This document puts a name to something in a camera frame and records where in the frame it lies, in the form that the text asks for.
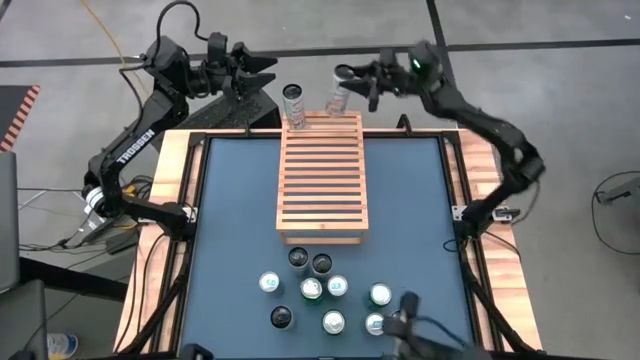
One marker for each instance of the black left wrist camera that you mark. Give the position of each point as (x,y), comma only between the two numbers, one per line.
(217,47)

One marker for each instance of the slatted wooden shelf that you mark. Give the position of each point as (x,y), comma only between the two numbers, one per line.
(322,226)

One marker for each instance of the silver blue Red Bull can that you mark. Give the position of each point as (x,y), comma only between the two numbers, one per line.
(337,285)
(375,324)
(269,282)

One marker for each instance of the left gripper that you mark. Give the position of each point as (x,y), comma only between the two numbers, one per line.
(215,80)

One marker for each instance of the white Celsius Arctic Vibe can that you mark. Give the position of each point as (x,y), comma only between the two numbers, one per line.
(322,263)
(281,317)

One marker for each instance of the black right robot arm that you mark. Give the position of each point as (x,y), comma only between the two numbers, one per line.
(480,120)

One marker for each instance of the grey equipment case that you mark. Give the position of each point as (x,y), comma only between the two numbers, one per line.
(7,225)

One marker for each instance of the black metal table frame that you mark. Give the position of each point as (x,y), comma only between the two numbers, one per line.
(447,170)

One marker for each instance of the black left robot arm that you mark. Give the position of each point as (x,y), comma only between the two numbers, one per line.
(135,140)

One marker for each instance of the white blue container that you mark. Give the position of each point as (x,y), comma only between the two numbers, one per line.
(62,346)

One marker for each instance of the black floor beam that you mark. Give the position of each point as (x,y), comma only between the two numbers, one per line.
(70,280)

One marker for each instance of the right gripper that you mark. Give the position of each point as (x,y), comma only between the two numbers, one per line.
(395,80)

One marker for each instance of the grey metal stand foot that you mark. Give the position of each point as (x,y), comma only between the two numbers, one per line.
(622,190)

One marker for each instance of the white Celsius can orange print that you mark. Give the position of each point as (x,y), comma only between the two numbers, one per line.
(298,256)
(339,100)
(294,107)

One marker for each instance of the dark grey case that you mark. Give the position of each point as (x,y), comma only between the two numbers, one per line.
(22,325)

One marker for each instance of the green Sprite can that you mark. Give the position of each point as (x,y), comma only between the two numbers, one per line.
(333,322)
(380,294)
(311,288)

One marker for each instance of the black speckled case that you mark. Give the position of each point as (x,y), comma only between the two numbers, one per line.
(250,112)

